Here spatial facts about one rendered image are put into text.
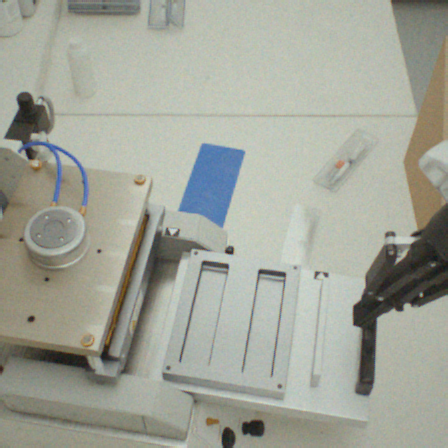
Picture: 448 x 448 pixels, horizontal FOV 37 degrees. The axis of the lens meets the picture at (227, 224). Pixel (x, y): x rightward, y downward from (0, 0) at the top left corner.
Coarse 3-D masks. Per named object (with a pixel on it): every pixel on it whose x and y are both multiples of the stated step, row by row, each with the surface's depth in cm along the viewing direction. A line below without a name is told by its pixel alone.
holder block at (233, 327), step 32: (192, 256) 99; (224, 256) 99; (192, 288) 96; (224, 288) 97; (256, 288) 97; (288, 288) 96; (192, 320) 94; (224, 320) 93; (256, 320) 95; (288, 320) 93; (192, 352) 92; (224, 352) 90; (256, 352) 92; (288, 352) 90; (224, 384) 88; (256, 384) 87
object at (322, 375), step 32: (320, 288) 97; (352, 288) 99; (320, 320) 91; (160, 352) 93; (320, 352) 88; (352, 352) 93; (192, 384) 90; (288, 384) 90; (320, 384) 90; (352, 384) 90; (320, 416) 88; (352, 416) 87
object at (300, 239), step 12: (300, 204) 133; (300, 216) 131; (312, 216) 131; (300, 228) 130; (312, 228) 130; (288, 240) 128; (300, 240) 128; (312, 240) 128; (288, 252) 126; (300, 252) 126; (300, 264) 125
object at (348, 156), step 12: (360, 132) 145; (348, 144) 143; (360, 144) 143; (372, 144) 143; (336, 156) 141; (348, 156) 141; (360, 156) 141; (324, 168) 139; (336, 168) 139; (348, 168) 139; (324, 180) 137; (336, 180) 137
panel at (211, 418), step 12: (204, 408) 94; (216, 408) 97; (228, 408) 101; (240, 408) 105; (204, 420) 94; (216, 420) 94; (228, 420) 100; (240, 420) 104; (192, 432) 91; (204, 432) 93; (216, 432) 97; (240, 432) 104; (216, 444) 96; (240, 444) 103
